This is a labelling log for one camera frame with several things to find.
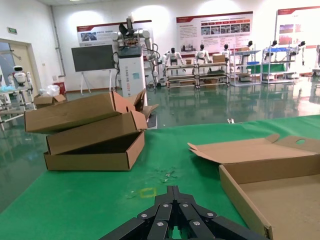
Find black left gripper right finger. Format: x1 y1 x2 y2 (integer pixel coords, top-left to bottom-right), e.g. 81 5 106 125
173 186 270 240

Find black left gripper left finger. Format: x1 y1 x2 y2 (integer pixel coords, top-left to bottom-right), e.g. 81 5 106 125
99 186 176 240

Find long open cardboard box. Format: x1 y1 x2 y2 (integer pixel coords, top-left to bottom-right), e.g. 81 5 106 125
43 129 146 172

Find long closed cardboard box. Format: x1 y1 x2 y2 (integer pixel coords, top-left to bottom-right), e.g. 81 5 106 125
46 110 149 156

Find cardboard box with raised flaps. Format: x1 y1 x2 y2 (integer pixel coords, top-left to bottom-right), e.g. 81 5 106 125
133 87 160 121

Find long cardboard box with hole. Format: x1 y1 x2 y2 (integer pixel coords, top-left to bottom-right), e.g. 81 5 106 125
24 90 148 134

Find open cardboard box on floor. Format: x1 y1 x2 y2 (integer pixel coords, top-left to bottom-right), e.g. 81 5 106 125
33 93 67 109

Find clear plastic scraps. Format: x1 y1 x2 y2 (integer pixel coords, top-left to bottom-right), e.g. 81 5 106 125
153 167 180 185

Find green table cloth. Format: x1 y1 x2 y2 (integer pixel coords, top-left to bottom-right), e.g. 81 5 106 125
0 114 320 240

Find red bin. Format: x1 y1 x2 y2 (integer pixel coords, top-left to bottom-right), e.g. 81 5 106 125
53 81 67 96

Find white plastic bag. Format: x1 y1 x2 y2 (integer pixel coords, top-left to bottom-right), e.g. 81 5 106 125
38 84 61 98

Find dark display screen on stand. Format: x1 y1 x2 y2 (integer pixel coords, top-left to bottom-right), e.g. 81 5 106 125
71 44 114 92

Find wide red and white poster board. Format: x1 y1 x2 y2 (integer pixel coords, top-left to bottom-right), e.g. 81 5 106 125
175 10 254 55

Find small white round-head robot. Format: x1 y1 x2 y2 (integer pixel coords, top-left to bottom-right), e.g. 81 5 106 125
8 65 34 88

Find poster board with red photos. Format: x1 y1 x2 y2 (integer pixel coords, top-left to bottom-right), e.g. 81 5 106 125
275 6 320 50

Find cardboard box with torn wall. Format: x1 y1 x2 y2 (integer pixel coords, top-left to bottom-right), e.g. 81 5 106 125
187 133 320 240

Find pipe-frame workbench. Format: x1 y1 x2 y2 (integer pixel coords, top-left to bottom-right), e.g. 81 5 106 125
196 61 230 88
165 63 199 89

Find white pipe-frame shelf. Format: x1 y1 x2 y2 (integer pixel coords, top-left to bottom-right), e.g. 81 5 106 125
229 49 263 87
261 46 300 85

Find white pipe-frame table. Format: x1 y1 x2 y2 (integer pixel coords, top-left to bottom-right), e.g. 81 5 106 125
0 86 36 131

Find white door frame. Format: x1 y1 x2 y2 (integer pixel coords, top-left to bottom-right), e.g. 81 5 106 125
0 38 39 101

